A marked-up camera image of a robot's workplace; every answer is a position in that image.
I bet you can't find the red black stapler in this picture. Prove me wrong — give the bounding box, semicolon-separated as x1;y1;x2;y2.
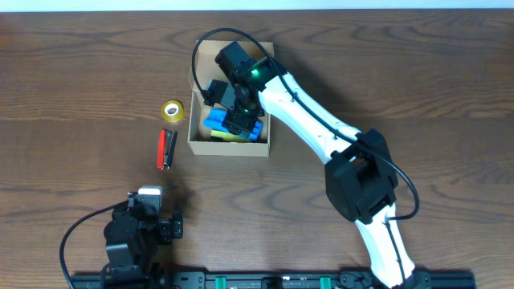
157;129;177;171

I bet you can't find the blue plastic holder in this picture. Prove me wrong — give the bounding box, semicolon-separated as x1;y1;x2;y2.
203;108;263;142

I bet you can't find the yellow highlighter pen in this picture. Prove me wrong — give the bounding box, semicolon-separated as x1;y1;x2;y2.
210;130;251;143

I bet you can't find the brown cardboard box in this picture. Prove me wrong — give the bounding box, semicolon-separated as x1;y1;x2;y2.
187;40;271;157

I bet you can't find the yellow tape roll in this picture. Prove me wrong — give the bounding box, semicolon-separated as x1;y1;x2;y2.
161;100;184;123

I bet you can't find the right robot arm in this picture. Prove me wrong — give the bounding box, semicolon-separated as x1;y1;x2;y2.
202;42;415;288

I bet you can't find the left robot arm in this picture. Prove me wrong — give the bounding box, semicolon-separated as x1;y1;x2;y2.
104;185;183;286

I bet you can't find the black mounting rail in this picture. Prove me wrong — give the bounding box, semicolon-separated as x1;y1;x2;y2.
71;270;477;289

